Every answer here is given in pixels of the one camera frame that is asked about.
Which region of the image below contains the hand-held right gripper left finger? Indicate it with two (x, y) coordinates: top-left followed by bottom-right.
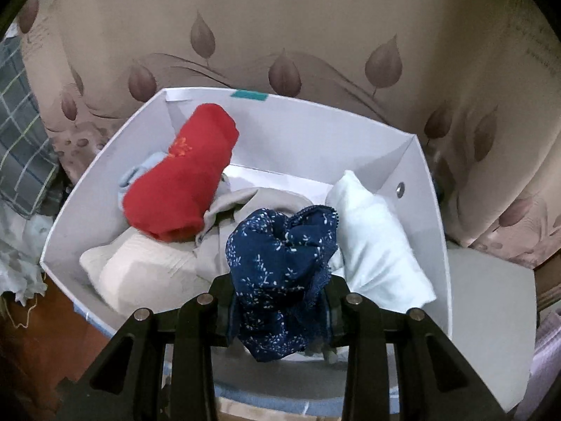
(57, 274), (239, 421)

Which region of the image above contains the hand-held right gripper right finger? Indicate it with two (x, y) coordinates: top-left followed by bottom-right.
(323, 276), (509, 421)

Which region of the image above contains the navy floral underwear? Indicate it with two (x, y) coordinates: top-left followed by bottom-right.
(225, 205), (340, 362)

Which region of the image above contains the white underwear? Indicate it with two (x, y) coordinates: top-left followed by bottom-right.
(324, 170), (438, 315)

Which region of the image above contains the cream knitted underwear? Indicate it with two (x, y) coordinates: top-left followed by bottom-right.
(79, 230), (212, 317)

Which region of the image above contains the beige underwear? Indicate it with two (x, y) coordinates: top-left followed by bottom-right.
(193, 186), (313, 290)

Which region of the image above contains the red underwear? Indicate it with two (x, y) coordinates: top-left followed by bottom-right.
(122, 103), (240, 243)

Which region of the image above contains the light blue underwear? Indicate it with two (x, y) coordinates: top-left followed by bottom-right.
(116, 151), (170, 211)

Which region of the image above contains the white shoe box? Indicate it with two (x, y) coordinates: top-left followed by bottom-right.
(39, 88), (453, 362)

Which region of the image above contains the blue checked cloth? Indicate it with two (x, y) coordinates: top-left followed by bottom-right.
(76, 307), (406, 417)

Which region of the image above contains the lilac cloth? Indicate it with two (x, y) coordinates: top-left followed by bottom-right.
(513, 307), (561, 421)

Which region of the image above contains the grey plaid blanket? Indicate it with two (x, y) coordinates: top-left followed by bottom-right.
(0, 35), (61, 220)

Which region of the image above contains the leaf printed curtain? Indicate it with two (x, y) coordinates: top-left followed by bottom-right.
(18, 0), (561, 269)

